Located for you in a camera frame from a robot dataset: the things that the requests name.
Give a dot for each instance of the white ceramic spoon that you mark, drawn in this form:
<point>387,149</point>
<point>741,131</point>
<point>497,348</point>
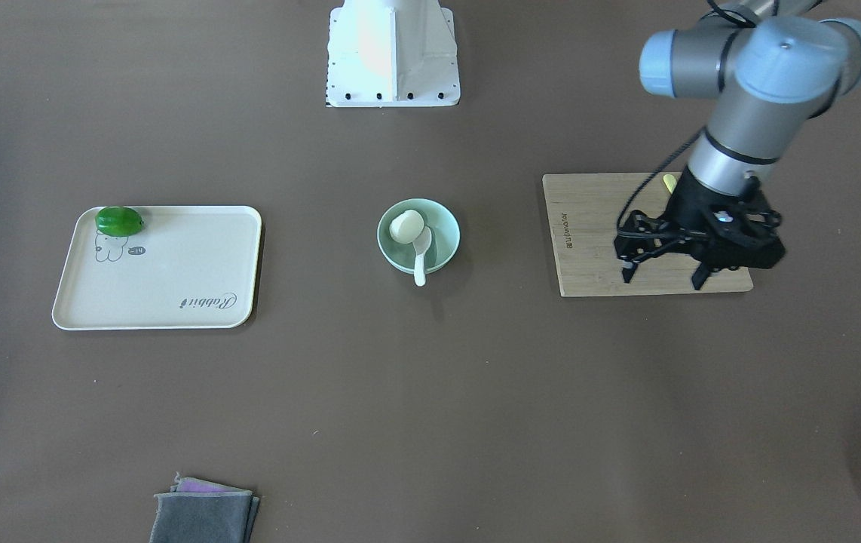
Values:
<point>421,245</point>

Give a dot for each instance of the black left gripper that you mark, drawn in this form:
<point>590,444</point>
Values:
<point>690,205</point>

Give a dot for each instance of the wooden cutting board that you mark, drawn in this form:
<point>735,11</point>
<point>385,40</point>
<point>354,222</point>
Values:
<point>581,210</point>

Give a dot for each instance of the yellow plastic knife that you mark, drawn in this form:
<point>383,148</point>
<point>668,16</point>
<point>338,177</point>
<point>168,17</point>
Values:
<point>670,181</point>

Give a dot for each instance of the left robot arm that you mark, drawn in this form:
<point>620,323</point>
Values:
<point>770,70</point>

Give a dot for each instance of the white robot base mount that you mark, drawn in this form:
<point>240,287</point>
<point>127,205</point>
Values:
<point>392,54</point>

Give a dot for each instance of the white steamed bun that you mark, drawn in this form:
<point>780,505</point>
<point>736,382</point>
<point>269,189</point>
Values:
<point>406,227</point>

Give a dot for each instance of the mint green bowl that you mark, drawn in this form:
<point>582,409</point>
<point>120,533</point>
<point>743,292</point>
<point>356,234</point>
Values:
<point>443,225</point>

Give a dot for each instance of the green lime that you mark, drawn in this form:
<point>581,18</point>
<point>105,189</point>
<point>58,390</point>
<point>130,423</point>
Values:
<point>119,221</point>

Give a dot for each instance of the grey folded cloth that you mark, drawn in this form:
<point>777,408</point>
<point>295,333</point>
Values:
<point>197,510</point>

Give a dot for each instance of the cream rabbit tray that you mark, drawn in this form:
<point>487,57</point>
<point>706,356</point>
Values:
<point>191,267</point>

